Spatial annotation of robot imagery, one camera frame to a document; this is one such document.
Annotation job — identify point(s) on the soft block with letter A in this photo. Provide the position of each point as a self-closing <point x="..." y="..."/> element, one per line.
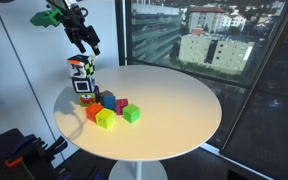
<point x="81" y="66"/>

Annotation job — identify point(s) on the green plastic cube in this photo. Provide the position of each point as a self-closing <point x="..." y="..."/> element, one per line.
<point x="131" y="113"/>

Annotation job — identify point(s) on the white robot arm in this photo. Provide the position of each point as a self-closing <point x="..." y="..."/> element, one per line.
<point x="63" y="6"/>

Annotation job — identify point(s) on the round white table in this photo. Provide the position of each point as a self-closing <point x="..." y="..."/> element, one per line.
<point x="178" y="113"/>

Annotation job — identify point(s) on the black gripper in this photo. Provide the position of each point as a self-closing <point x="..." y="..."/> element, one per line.
<point x="73" y="21"/>

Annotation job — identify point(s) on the dark brown plastic cube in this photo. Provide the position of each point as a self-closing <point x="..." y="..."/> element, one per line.
<point x="106" y="93"/>

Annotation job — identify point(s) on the yellow plastic cube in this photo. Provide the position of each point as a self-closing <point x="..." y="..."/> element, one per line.
<point x="105" y="118"/>

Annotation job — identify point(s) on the white table pedestal base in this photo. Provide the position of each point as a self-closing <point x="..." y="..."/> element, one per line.
<point x="124" y="170"/>

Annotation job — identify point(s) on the orange plastic cube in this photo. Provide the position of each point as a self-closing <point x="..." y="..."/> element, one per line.
<point x="92" y="110"/>

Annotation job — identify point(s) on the soft block with letter D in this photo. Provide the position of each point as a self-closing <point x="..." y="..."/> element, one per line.
<point x="83" y="85"/>

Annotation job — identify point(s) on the bottom soft block orange green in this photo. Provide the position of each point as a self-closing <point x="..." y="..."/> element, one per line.
<point x="86" y="99"/>

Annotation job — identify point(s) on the pink plastic cube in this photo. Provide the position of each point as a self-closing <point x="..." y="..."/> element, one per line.
<point x="120" y="104"/>

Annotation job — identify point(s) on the black clamp with orange handle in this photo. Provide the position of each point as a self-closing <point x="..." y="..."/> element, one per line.
<point x="28" y="157"/>

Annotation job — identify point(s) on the blue plastic cube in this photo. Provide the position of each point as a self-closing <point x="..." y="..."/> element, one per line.
<point x="109" y="102"/>

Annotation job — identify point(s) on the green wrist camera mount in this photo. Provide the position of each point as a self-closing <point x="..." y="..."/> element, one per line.
<point x="47" y="18"/>

